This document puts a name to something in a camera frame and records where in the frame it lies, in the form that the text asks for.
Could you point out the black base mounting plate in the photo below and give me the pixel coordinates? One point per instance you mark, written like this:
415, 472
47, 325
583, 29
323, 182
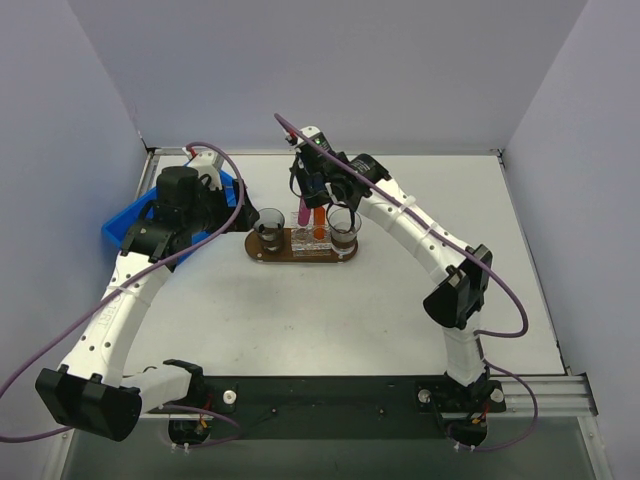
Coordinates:
404, 407

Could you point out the clear glass cup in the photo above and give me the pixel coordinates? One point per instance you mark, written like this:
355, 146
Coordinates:
344, 225

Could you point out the brown wooden oval tray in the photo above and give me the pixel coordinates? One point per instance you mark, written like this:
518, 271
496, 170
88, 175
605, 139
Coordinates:
255, 250

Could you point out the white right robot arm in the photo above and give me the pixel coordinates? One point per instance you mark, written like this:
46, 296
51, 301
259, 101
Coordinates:
458, 271

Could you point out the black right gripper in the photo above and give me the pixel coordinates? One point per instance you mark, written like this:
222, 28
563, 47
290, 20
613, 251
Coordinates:
314, 187

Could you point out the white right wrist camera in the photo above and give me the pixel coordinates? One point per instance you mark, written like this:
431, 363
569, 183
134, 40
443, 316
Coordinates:
311, 135

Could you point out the clear textured acrylic holder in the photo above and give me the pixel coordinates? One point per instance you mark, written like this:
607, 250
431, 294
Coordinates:
302, 240

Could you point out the orange toothpaste tube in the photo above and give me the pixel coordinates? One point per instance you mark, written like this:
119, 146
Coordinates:
319, 219

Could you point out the pink toothpaste tube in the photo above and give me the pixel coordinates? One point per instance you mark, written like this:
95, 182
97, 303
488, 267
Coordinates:
304, 214

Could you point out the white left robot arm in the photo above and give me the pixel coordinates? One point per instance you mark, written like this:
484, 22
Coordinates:
89, 390

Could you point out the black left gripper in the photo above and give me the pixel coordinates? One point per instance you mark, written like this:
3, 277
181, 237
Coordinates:
239, 206

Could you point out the blue tinted glass cup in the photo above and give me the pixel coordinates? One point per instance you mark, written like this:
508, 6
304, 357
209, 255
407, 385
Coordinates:
269, 227

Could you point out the blue plastic divided bin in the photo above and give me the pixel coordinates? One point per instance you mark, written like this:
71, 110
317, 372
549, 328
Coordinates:
132, 231

